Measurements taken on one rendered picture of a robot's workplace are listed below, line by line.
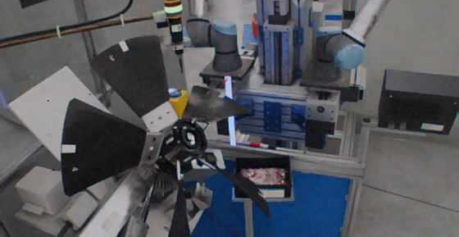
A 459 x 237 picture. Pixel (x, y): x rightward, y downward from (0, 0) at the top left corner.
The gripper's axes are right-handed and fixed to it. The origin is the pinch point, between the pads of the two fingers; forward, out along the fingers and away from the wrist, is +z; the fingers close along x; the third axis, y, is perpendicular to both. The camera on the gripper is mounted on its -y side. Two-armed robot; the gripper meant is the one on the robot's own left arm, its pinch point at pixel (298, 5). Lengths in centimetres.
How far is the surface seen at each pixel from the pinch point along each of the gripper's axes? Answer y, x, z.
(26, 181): -69, 88, 47
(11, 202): -74, 96, 55
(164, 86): -50, 32, 11
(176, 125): -61, 24, 17
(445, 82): -16, -53, 18
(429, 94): -22, -47, 20
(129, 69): -52, 41, 6
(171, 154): -65, 24, 23
